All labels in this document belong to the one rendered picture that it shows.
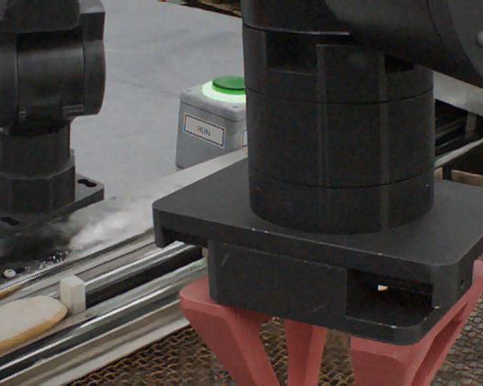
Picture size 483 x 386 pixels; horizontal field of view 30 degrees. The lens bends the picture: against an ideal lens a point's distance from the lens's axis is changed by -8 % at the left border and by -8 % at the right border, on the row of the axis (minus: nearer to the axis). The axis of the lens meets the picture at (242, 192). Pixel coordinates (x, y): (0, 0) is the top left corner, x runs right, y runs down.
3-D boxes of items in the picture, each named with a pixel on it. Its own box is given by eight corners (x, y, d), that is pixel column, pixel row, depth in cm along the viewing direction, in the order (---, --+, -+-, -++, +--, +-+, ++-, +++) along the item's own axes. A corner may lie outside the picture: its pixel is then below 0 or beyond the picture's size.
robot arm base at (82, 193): (42, 174, 87) (-47, 215, 78) (44, 93, 84) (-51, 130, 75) (109, 201, 83) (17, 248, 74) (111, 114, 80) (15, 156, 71)
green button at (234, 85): (230, 87, 91) (232, 72, 91) (263, 99, 89) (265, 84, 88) (201, 96, 88) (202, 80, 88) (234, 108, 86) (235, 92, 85)
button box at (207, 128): (224, 177, 98) (233, 73, 93) (285, 204, 94) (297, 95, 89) (165, 199, 92) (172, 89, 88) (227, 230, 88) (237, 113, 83)
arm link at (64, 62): (59, 123, 81) (3, 130, 79) (64, 14, 77) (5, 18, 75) (82, 164, 74) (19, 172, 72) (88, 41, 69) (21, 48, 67)
